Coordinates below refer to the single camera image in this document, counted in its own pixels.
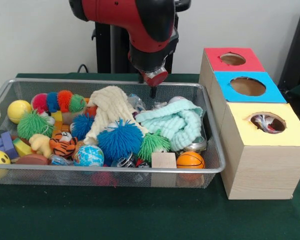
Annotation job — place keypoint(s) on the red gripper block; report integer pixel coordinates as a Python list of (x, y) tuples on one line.
[(155, 76)]

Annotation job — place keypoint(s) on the cream yellow cloth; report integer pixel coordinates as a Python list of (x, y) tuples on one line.
[(110, 107)]

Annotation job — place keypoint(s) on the mint green cloth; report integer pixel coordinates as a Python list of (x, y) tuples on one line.
[(175, 122)]

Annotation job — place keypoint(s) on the multicolour fuzzy caterpillar toy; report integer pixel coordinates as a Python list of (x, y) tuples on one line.
[(57, 101)]

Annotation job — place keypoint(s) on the colourful polka dot cloth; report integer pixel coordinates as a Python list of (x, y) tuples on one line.
[(264, 123)]

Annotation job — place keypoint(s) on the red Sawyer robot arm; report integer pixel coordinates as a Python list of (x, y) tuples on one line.
[(140, 25)]

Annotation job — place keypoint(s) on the clear mesh bin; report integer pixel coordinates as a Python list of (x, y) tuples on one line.
[(140, 179)]

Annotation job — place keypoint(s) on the wooden box with three holes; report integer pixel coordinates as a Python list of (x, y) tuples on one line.
[(260, 165)]

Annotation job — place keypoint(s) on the green fuzzy toy with eyes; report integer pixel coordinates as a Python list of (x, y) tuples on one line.
[(152, 145)]

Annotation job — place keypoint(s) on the blue spiky ball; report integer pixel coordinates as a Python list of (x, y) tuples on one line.
[(82, 125), (120, 140)]

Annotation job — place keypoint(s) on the small wooden cube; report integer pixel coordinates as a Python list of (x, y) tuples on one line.
[(164, 160)]

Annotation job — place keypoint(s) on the small orange basketball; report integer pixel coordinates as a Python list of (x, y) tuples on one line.
[(191, 160)]

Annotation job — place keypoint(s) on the globe print ball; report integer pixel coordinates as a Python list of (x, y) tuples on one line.
[(88, 156)]

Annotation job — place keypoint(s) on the green spiky ball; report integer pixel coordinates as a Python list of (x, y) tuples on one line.
[(34, 125)]

